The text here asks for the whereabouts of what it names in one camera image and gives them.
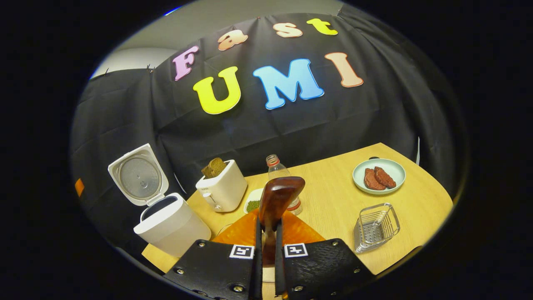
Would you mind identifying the white divided rice dish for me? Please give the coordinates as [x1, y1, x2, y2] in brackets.
[243, 187, 265, 214]

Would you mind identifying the clear plastic bottle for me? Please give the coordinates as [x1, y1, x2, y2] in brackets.
[266, 154, 303, 216]

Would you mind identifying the clear wire chopstick holder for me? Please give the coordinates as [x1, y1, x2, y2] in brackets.
[354, 203, 401, 254]

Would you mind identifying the white rice cooker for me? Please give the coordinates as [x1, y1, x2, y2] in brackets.
[107, 143, 212, 258]

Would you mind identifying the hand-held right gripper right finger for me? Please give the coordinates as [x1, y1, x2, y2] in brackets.
[275, 210, 375, 300]

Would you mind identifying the white toaster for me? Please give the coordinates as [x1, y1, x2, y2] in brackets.
[196, 160, 248, 213]

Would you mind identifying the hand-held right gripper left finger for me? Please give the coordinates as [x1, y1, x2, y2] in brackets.
[163, 208, 264, 300]

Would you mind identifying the brown wooden spoon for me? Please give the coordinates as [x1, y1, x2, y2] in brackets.
[259, 176, 306, 267]

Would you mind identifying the light green plate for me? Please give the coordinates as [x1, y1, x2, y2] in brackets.
[352, 158, 406, 195]

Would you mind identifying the black backdrop cloth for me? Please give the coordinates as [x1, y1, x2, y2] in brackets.
[71, 4, 465, 250]

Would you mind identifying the red meat slice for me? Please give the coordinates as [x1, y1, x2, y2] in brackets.
[364, 168, 386, 191]
[374, 166, 397, 189]

